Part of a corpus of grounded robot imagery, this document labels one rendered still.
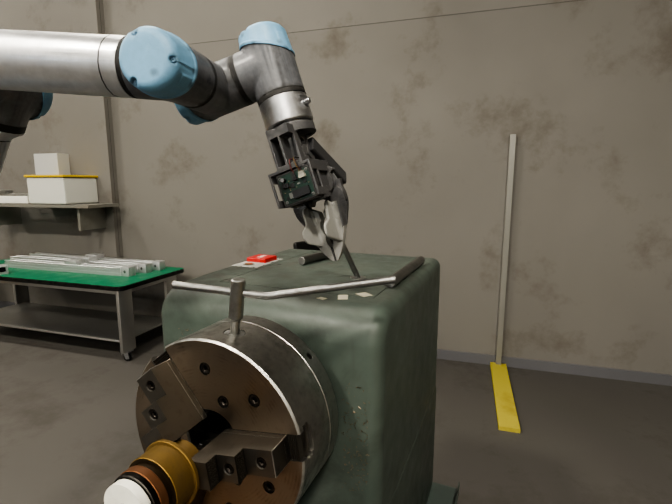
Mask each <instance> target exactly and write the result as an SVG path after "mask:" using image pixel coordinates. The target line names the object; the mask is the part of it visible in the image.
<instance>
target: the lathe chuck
mask: <svg viewBox="0 0 672 504"><path fill-rule="evenodd" d="M230 326H231V321H225V322H219V323H215V324H212V325H210V326H207V327H205V328H203V329H201V330H199V331H196V332H194V333H192V334H190V335H188V336H186V337H183V338H181V339H179V340H177V341H175V342H173V343H170V344H168V345H167V346H165V349H166V351H167V353H168V354H169V356H170V357H171V359H172V360H173V362H174V364H175V365H176V367H177V368H178V370H179V371H180V373H181V375H182V376H183V378H184V379H185V381H186V382H187V384H188V386H189V387H190V389H191V390H192V392H193V393H194V395H195V397H196V398H197V400H198V401H199V403H200V404H201V406H202V408H203V409H205V410H211V411H210V412H208V413H207V414H206V415H207V417H206V418H205V419H204V420H202V421H201V422H200V423H198V424H197V425H196V426H194V427H193V428H192V429H190V430H189V431H188V432H186V433H185V434H184V435H182V436H181V437H180V438H178V439H183V440H187V441H189V442H190V443H192V444H193V445H194V446H195V447H196V448H199V443H200V442H201V441H202V440H204V439H205V440H207V441H208V440H209V439H210V440H211V441H212V440H213V439H214V438H215V437H217V436H218V435H219V434H220V433H221V432H222V431H224V430H225V429H229V428H230V427H232V429H237V430H248V431H258V432H269V433H279V434H289V435H300V434H301V433H302V432H303V431H304V430H303V427H302V426H303V425H306V430H307V436H308V442H309V450H308V456H307V457H303V458H302V459H301V461H299V460H293V459H292V460H290V462H289V463H288V464H287V465H286V467H285V468H284V469H283V470H282V472H281V473H280V474H279V475H278V476H277V478H269V477H262V476H255V475H247V476H246V477H245V478H244V480H243V481H242V482H241V483H239V484H235V483H229V482H223V481H220V482H219V483H218V484H217V485H216V486H215V487H214V488H213V490H211V491H206V494H205V497H204V500H203V503H202V504H297V503H298V502H299V500H300V499H301V497H302V496H303V494H304V493H305V491H306V490H307V488H308V487H309V486H310V484H311V483H312V481H313V480H314V478H315V477H316V475H317V474H318V472H319V471H320V469H321V467H322V465H323V463H324V461H325V458H326V455H327V452H328V447H329V441H330V422H329V414H328V409H327V405H326V402H325V398H324V395H323V393H322V390H321V388H320V386H319V384H318V382H317V380H316V378H315V376H314V374H313V373H312V371H311V369H310V368H309V367H308V365H307V364H306V362H305V361H304V360H303V359H302V357H301V356H300V355H299V354H298V353H297V352H296V351H295V350H294V349H293V348H292V347H291V346H290V345H289V344H288V343H286V342H285V341H284V340H283V339H281V338H280V337H278V336H277V335H275V334H274V333H272V332H270V331H268V330H266V329H264V328H262V327H260V326H257V325H254V324H250V323H246V322H240V330H242V331H244V332H245V333H246V334H245V335H244V336H241V337H231V336H227V335H225V334H223V333H224V332H225V331H227V330H230ZM150 405H151V403H150V401H149V400H148V398H147V397H146V395H145V393H144V392H143V390H142V389H141V387H140V385H138V390H137V396H136V421H137V428H138V433H139V437H140V441H141V444H142V447H143V450H144V453H145V451H146V449H147V447H146V446H145V444H144V442H143V441H142V439H141V438H142V437H143V436H144V435H145V434H147V433H148V432H149V431H151V430H152V429H151V428H150V426H149V424H148V423H147V421H146V419H145V418H144V416H143V415H142V413H141V412H143V411H144V410H145V409H146V408H147V407H149V406H150ZM178 439H177V440H178Z"/></svg>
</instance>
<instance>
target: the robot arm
mask: <svg viewBox="0 0 672 504"><path fill-rule="evenodd" d="M239 50H240V51H239V52H237V53H234V54H233V55H231V56H228V57H226V58H223V59H221V60H219V61H216V62H213V61H212V60H210V59H208V58H207V57H205V56H204V55H203V54H201V53H199V52H198V51H196V50H195V49H193V48H192V47H190V46H189V45H188V44H187V43H186V42H185V41H183V40H182V39H181V38H180V37H178V36H176V35H175V34H173V33H170V32H168V31H164V30H162V29H160V28H158V27H154V26H141V27H138V28H137V29H135V30H134V31H132V32H130V33H128V34H127V35H108V34H87V33H67V32H47V31H27V30H7V29H0V174H1V171H2V168H3V165H4V162H5V159H6V156H7V152H8V149H9V146H10V143H11V140H12V139H14V138H17V137H20V136H23V135H24V134H25V131H26V128H27V125H28V122H29V120H35V119H39V118H40V117H41V116H44V115H45V114H46V113H47V112H48V111H49V109H50V107H51V105H52V101H53V93H59V94H74V95H88V96H103V97H118V98H133V99H146V100H160V101H169V102H173V103H174V104H175V106H176V108H177V110H178V112H179V113H180V114H181V116H182V117H183V118H185V119H186V120H187V122H189V123H191V124H193V125H199V124H202V123H205V122H212V121H214V120H216V119H218V118H219V117H221V116H224V115H226V114H229V113H232V112H234V111H237V110H239V109H242V108H244V107H247V106H249V105H252V104H254V103H256V102H257V103H258V106H259V109H260V112H261V116H262V119H263V122H264V125H265V128H266V132H265V134H266V137H267V140H268V143H269V146H270V150H271V153H272V156H273V159H274V162H275V165H276V169H277V171H276V172H275V173H272V174H270V175H268V177H269V180H270V184H271V187H272V190H273V193H274V196H275V199H276V203H277V206H278V209H284V208H290V207H291V209H292V208H293V210H294V213H295V215H296V217H297V219H298V220H299V221H300V223H301V224H302V225H303V226H304V227H305V228H304V230H303V232H302V235H303V238H304V240H305V242H306V243H307V244H309V245H314V246H317V247H318V248H319V249H320V250H321V252H322V253H323V254H324V255H325V256H327V257H328V258H329V259H331V260H332V261H337V260H339V259H340V258H341V255H342V252H343V249H344V245H345V239H346V231H347V224H348V212H349V200H348V195H347V192H346V190H345V188H344V186H343V184H346V182H347V180H346V172H345V171H344V170H343V169H342V168H341V166H340V165H339V164H338V163H337V162H336V161H335V160H334V159H333V158H332V157H331V156H330V155H329V154H328V153H327V151H326V150H325V149H324V148H323V147H322V146H321V145H320V144H319V143H318V142H317V141H316V140H315V139H314V138H313V137H311V136H312V135H313V134H315V133H316V128H315V124H314V122H313V119H314V118H313V115H312V112H311V108H310V105H309V103H311V99H310V98H309V97H307V95H306V92H305V89H304V85H303V82H302V79H301V76H300V72H299V69H298V66H297V63H296V59H295V52H294V51H293V50H292V47H291V44H290V41H289V39H288V36H287V33H286V30H285V29H284V28H283V27H282V26H281V25H279V24H277V23H275V22H269V21H264V22H258V23H255V24H252V25H250V26H248V27H247V29H246V30H245V31H242V32H241V34H240V36H239ZM309 137H311V138H309ZM307 138H309V139H307ZM274 185H278V187H279V190H280V194H281V197H282V200H283V201H279V199H278V196H277V193H276V190H275V186H274ZM323 199H324V200H325V202H324V208H325V209H324V210H323V213H324V215H323V213H322V212H320V211H317V210H314V209H312V207H315V206H316V202H317V201H320V200H323ZM324 217H325V218H324ZM325 219H326V221H325ZM324 221H325V223H324ZM330 239H332V240H333V244H332V243H331V241H330Z"/></svg>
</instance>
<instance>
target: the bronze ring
mask: <svg viewBox="0 0 672 504"><path fill-rule="evenodd" d="M198 452H199V450H198V449H197V448H196V447H195V446H194V445H193V444H192V443H190V442H189V441H187V440H183V439H178V440H176V441H174V442H173V441H170V440H166V439H161V440H157V441H155V442H153V443H152V444H151V445H149V446H148V448H147V449H146V451H145V453H144V454H142V455H141V456H140V457H138V458H137V459H136V460H134V461H133V462H132V463H131V464H130V466H129V469H127V470H126V471H124V472H123V473H122V474H121V475H120V476H119V477H118V478H117V479H116V480H115V481H114V483H115V482H117V481H118V480H120V479H128V480H131V481H133V482H135V483H137V484H138V485H139V486H140V487H141V488H142V489H143V490H144V491H145V493H146V494H147V496H148V497H149V499H150V502H151V504H190V503H191V502H192V501H193V500H194V499H195V498H196V496H197V494H198V491H199V485H200V482H199V475H198V471H197V468H196V465H195V463H194V461H193V460H192V457H193V456H194V455H195V454H197V453H198ZM114 483H113V484H114Z"/></svg>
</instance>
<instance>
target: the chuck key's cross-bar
mask: <svg viewBox="0 0 672 504"><path fill-rule="evenodd" d="M396 282H397V280H396V276H395V275H392V276H385V277H377V278H370V279H362V280H354V281H347V282H339V283H332V284H324V285H317V286H309V287H302V288H294V289H287V290H279V291H272V292H262V291H254V290H246V289H245V290H244V291H243V294H242V296H243V297H245V298H253V299H262V300H272V299H280V298H287V297H295V296H303V295H310V294H318V293H325V292H333V291H341V290H348V289H356V288H364V287H371V286H379V285H386V284H394V283H396ZM171 287H172V288H173V289H181V290H189V291H197V292H205V293H213V294H221V295H229V296H230V287H221V286H213V285H205V284H197V283H189V282H181V281H173V282H172V283H171Z"/></svg>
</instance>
